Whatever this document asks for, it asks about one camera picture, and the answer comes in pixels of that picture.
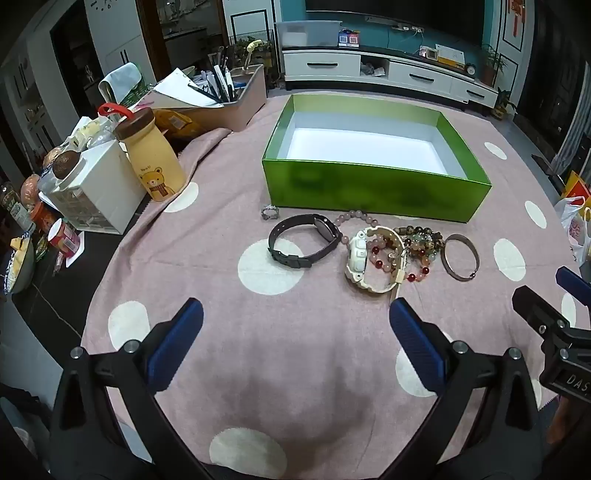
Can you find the bunch of pens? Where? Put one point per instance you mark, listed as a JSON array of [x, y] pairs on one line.
[[221, 85]]

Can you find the metal bangle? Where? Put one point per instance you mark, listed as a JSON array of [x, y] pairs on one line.
[[450, 270]]

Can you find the white television cabinet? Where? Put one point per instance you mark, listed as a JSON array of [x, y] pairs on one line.
[[369, 69]]

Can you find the green and white bag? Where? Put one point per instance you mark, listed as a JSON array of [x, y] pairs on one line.
[[121, 83]]

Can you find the person's right hand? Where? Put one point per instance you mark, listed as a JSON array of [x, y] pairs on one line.
[[559, 417]]

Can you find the clear plastic storage bin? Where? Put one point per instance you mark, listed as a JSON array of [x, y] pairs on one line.
[[307, 34]]

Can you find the small round clock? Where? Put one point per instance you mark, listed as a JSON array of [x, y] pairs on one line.
[[470, 70]]

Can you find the white drawer organizer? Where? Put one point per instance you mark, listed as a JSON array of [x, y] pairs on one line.
[[106, 189]]

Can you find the white and yellow box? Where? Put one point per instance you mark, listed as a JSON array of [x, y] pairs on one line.
[[450, 56]]

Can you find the brown round fruit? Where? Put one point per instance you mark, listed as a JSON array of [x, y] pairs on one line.
[[65, 164]]

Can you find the green cardboard box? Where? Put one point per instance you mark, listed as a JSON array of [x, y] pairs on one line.
[[369, 184]]

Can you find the black wristwatch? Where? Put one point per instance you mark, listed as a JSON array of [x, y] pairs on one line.
[[295, 256]]

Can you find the pink polka dot tablecloth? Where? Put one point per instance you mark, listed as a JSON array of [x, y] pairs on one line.
[[300, 341]]

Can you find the red and white cup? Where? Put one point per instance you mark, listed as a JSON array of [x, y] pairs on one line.
[[62, 237]]

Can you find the yellow paper bag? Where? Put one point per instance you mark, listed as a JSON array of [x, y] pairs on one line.
[[577, 187]]

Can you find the white plastic bag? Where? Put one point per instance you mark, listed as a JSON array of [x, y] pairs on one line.
[[575, 226]]

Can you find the beige stationery box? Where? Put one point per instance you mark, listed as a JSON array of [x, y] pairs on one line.
[[240, 106]]

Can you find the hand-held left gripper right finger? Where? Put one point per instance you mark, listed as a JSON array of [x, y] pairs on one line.
[[415, 344]]

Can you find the tall potted plant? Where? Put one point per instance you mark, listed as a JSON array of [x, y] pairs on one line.
[[489, 64]]

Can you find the white wristwatch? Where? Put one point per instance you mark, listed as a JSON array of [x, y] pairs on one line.
[[358, 249]]

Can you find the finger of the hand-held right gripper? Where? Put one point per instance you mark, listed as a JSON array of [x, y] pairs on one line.
[[575, 282], [535, 307]]

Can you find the yellow bear bottle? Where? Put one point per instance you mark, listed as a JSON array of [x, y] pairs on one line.
[[154, 161]]

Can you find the orange fruit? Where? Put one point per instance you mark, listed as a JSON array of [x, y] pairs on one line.
[[31, 189]]

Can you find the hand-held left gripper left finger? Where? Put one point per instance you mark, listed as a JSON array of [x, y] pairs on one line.
[[178, 341]]

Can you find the yellow snack packet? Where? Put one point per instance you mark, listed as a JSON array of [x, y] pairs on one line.
[[178, 122]]

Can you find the small potted plant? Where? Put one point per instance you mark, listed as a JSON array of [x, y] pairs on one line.
[[504, 104]]

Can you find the white paper notebook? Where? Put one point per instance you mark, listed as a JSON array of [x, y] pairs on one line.
[[178, 87]]

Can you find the patterned ceramic bowl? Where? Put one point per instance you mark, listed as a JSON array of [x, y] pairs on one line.
[[18, 270]]

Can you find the black television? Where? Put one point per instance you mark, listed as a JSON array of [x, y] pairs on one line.
[[392, 9]]

